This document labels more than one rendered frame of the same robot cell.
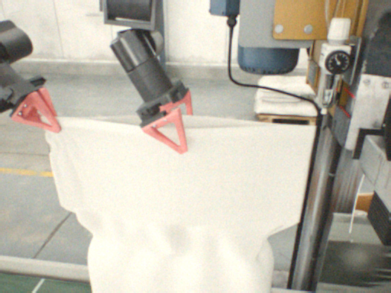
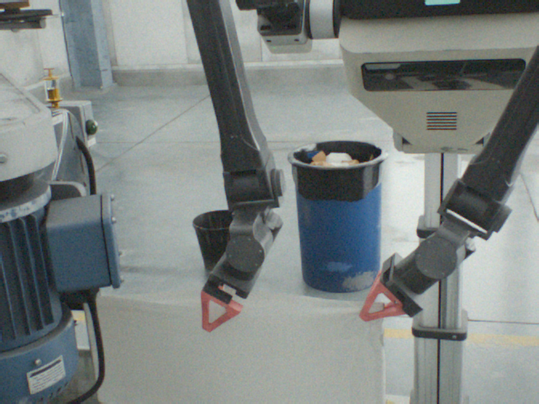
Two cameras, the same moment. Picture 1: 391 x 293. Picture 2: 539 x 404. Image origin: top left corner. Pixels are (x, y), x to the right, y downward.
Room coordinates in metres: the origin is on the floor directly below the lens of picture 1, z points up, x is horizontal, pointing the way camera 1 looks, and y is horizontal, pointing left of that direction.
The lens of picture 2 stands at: (1.52, 0.21, 1.56)
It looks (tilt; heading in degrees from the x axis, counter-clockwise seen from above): 19 degrees down; 185
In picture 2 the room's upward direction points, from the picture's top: 4 degrees counter-clockwise
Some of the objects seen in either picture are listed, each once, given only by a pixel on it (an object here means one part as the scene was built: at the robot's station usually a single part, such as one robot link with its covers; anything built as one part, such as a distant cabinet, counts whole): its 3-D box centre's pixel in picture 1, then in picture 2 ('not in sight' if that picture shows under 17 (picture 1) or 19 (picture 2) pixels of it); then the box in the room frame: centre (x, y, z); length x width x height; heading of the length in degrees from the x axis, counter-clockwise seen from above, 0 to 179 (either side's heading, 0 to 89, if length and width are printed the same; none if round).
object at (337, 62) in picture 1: (337, 62); not in sight; (0.50, -0.22, 1.16); 0.04 x 0.02 x 0.04; 82
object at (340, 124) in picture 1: (355, 125); not in sight; (0.53, -0.29, 1.04); 0.08 x 0.06 x 0.05; 172
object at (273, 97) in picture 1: (279, 89); not in sight; (3.49, -0.97, 0.32); 0.66 x 0.42 x 0.15; 166
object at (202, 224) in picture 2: not in sight; (221, 241); (-1.98, -0.38, 0.13); 0.30 x 0.30 x 0.26
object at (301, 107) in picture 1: (284, 105); not in sight; (3.28, -0.99, 0.20); 0.67 x 0.44 x 0.15; 82
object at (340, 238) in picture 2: not in sight; (339, 216); (-1.79, 0.25, 0.32); 0.51 x 0.48 x 0.65; 172
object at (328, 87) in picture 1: (327, 90); not in sight; (0.52, -0.23, 1.11); 0.03 x 0.03 x 0.06
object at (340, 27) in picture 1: (334, 69); not in sight; (0.51, -0.23, 1.14); 0.05 x 0.04 x 0.16; 172
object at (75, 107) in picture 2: not in sight; (70, 127); (0.26, -0.27, 1.29); 0.08 x 0.05 x 0.09; 82
